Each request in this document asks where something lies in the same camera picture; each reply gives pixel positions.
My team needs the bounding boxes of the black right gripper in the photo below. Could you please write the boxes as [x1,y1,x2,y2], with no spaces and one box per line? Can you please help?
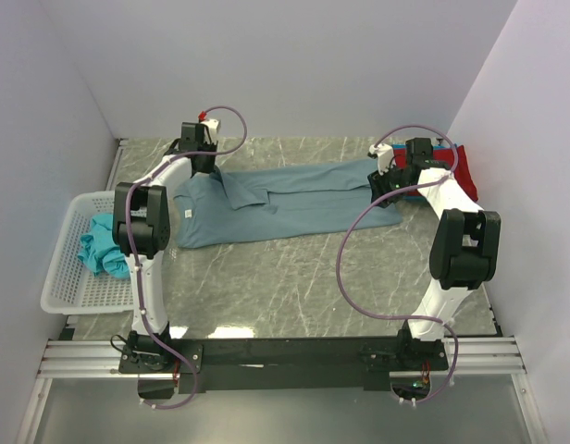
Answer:
[366,161,413,209]

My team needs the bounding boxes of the grey blue t shirt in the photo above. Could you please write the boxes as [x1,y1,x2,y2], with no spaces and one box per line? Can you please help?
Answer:
[174,158,403,249]

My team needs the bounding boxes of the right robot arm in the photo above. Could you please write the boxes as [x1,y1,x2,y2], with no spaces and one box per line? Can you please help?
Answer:
[368,138,502,369]

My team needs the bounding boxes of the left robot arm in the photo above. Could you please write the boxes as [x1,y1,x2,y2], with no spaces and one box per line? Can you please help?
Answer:
[112,117,220,373]

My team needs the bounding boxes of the folded turquoise t shirt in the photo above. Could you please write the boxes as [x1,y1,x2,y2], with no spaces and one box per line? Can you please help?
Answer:
[392,144,453,162]

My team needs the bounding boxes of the folded red t shirt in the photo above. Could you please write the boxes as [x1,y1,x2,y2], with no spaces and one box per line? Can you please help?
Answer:
[396,145,478,202]

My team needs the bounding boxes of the crumpled turquoise t shirt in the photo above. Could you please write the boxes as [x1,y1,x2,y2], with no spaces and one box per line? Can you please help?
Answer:
[78,213,130,279]

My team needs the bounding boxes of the white plastic mesh basket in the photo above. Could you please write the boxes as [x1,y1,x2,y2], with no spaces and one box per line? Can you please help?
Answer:
[41,191,133,315]

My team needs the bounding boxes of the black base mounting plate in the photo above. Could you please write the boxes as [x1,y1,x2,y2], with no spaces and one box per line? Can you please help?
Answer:
[118,337,455,401]

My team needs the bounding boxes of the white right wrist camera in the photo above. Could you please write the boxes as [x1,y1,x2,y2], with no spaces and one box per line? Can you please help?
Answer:
[367,143,395,175]

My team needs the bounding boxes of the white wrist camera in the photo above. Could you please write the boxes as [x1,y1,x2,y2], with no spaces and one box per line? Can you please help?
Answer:
[367,143,395,175]
[198,111,221,144]

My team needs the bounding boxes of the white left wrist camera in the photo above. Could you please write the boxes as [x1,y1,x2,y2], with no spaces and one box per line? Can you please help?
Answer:
[198,111,221,144]

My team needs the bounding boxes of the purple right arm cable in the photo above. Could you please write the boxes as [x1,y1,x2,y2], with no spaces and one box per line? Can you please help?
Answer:
[335,124,461,406]

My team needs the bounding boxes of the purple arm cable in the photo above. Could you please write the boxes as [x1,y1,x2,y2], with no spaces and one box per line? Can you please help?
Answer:
[125,105,248,411]
[335,124,461,406]

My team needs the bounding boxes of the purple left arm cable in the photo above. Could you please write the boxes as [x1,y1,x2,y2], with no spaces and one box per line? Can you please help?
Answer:
[125,105,248,411]

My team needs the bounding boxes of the aluminium rail frame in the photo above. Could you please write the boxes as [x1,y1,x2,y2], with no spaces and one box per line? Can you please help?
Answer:
[14,136,550,444]

